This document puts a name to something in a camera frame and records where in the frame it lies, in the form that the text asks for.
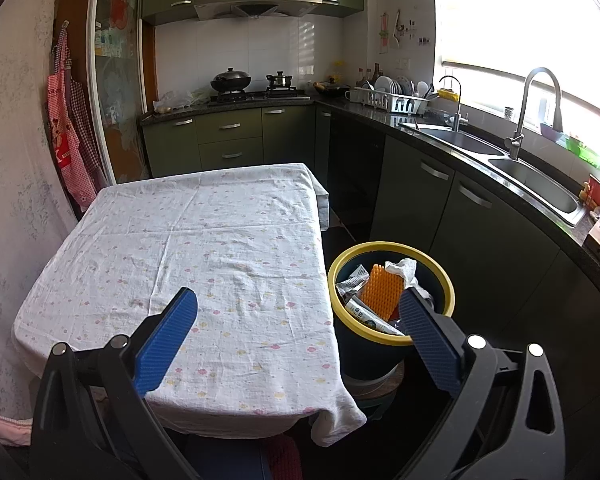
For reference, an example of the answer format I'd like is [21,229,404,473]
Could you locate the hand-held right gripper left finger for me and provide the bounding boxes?
[29,287,199,480]

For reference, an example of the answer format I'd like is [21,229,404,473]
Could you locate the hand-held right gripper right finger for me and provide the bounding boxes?
[395,287,566,480]

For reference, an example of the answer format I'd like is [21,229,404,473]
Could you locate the yellow rimmed trash bin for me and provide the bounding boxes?
[327,241,455,382]

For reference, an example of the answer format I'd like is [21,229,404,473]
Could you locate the grey blue tube packet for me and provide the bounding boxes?
[342,296,406,336]

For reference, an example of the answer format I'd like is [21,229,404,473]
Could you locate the orange foam fruit net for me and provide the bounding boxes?
[360,262,406,321]

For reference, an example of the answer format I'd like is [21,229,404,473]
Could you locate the white paper towel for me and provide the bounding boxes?
[384,258,433,301]

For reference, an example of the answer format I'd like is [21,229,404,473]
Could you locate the white snack packet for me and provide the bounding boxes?
[336,266,371,301]

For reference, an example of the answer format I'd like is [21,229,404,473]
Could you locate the wooden stool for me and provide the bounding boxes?
[350,360,406,421]

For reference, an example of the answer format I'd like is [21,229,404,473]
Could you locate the white floral tablecloth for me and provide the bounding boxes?
[12,162,368,448]

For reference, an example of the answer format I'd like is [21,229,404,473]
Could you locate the dark kitchen base cabinet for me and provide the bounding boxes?
[325,110,600,480]

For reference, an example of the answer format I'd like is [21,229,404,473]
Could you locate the red checked apron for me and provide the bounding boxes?
[46,22,98,211]

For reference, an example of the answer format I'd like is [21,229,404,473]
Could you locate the brown checked apron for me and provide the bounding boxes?
[67,77,108,188]

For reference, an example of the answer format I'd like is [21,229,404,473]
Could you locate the red cloth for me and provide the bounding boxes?
[267,435,301,480]

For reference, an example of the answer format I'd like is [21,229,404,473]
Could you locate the pink clothing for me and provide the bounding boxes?
[0,407,31,448]

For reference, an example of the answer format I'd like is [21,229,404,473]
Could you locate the steel double sink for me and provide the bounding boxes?
[399,122,588,226]

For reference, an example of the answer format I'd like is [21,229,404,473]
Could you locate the frosted glass sliding door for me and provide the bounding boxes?
[87,0,156,186]

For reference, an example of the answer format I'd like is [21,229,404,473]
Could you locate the green kitchen base cabinet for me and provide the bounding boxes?
[140,100,331,178]

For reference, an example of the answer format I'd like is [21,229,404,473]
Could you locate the tall steel faucet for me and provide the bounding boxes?
[504,66,565,161]

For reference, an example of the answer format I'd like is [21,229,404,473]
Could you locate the red container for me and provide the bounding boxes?
[579,175,600,208]

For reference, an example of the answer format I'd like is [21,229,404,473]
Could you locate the small steel faucet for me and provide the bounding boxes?
[438,75,468,133]

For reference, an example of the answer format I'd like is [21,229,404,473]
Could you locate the clear plastic bags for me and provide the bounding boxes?
[152,89,211,113]

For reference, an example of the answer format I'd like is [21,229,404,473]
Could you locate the black kitchen countertop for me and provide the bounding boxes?
[140,95,600,306]

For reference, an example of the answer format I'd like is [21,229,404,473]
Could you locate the green plastic container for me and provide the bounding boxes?
[562,135,600,168]

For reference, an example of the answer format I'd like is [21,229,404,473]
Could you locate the white dish rack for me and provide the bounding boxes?
[349,75,431,115]

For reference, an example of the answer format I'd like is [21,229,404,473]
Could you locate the black gas stove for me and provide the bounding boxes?
[207,89,306,106]

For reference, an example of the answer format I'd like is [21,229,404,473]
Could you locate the black lidded wok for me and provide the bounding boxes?
[210,66,252,95]

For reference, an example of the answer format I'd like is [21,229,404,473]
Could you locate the dark frying pan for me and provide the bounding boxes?
[315,77,352,98]

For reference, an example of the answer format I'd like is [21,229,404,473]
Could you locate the seasoning bottles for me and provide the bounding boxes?
[355,63,383,88]

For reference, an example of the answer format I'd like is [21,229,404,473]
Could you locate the hanging kitchen utensils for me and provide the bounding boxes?
[392,9,431,48]

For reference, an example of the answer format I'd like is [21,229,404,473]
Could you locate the bright window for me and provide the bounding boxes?
[432,0,600,186]

